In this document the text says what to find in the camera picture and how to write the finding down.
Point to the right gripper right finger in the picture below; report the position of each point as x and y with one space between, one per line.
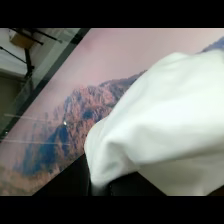
136 185

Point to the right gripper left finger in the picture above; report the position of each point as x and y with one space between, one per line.
68 181

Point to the white T-shirt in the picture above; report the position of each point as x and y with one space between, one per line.
166 126

